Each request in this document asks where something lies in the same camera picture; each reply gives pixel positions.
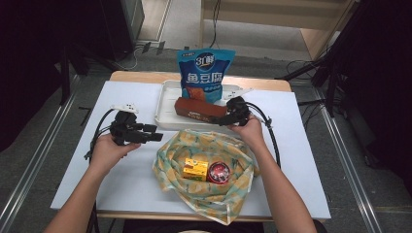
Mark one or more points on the brown carton box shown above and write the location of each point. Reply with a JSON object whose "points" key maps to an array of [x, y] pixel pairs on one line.
{"points": [[197, 109]]}

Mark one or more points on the red round can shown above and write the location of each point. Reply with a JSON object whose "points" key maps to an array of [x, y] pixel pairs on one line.
{"points": [[219, 173]]}

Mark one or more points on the black metal stand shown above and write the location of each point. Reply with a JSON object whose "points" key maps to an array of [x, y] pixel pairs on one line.
{"points": [[66, 74], [330, 84]]}

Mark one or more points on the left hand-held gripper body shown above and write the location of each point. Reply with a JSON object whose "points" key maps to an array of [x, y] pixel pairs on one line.
{"points": [[123, 129]]}

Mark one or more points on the person's dark clothing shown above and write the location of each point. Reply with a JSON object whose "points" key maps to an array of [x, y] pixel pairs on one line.
{"points": [[194, 226]]}

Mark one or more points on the light wooden shelf unit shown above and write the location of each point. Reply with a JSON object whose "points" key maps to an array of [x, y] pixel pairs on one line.
{"points": [[275, 16]]}

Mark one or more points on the small yellow box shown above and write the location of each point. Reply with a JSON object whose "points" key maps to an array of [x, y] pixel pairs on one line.
{"points": [[195, 169]]}

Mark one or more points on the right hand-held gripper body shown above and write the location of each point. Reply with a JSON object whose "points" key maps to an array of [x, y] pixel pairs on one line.
{"points": [[239, 111]]}

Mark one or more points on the blue snack bag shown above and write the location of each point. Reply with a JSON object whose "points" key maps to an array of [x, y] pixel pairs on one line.
{"points": [[205, 74]]}

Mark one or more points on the person's right hand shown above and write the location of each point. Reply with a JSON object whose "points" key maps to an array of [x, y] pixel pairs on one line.
{"points": [[252, 134]]}

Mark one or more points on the white plastic tray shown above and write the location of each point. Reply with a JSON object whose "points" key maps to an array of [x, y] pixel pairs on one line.
{"points": [[166, 103]]}

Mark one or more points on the metal floor rail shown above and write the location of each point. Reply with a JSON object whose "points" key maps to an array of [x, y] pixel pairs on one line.
{"points": [[350, 168], [35, 161]]}

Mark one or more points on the person's left hand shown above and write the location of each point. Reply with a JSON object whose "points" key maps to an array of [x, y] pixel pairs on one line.
{"points": [[107, 155]]}

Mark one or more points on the grey cabinet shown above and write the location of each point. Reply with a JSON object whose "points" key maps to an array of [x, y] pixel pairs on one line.
{"points": [[132, 16]]}

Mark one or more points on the black curtain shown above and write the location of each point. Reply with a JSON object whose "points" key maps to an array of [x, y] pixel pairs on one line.
{"points": [[32, 64], [385, 81]]}

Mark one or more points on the lemon print cloth bag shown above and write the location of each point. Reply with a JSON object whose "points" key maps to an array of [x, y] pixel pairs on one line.
{"points": [[207, 200]]}

